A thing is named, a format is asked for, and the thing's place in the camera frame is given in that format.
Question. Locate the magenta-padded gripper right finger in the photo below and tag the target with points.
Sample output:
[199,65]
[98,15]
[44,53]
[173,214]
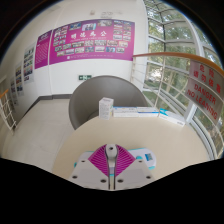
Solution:
[133,171]

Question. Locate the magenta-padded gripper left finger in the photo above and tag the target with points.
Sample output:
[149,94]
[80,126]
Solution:
[90,171]

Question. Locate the white and teal power strip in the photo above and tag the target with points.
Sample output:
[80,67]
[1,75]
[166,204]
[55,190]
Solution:
[146,157]

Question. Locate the flat long white box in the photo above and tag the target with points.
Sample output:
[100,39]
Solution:
[148,112]
[125,112]

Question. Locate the flat white and teal box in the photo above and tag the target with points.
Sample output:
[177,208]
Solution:
[171,117]

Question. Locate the grey round-backed chair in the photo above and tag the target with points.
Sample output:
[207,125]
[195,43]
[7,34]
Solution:
[86,96]

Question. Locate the green exit sign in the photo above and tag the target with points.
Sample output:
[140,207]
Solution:
[85,77]

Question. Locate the grey danger warning sign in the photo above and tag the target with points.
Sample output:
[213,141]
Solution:
[205,100]

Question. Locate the white stair railing orange handrail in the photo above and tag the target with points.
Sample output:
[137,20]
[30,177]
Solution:
[7,111]

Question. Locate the white photo display board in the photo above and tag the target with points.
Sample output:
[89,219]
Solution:
[29,64]
[19,80]
[13,90]

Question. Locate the white railing with orange handrail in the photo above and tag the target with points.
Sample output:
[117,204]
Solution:
[166,54]

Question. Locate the large magenta photo poster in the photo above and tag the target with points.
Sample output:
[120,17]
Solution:
[91,41]

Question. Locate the narrow magenta text poster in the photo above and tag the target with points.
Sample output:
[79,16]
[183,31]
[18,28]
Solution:
[42,50]

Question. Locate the white-framed glass window wall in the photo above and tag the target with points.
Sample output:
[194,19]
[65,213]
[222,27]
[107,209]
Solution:
[170,33]

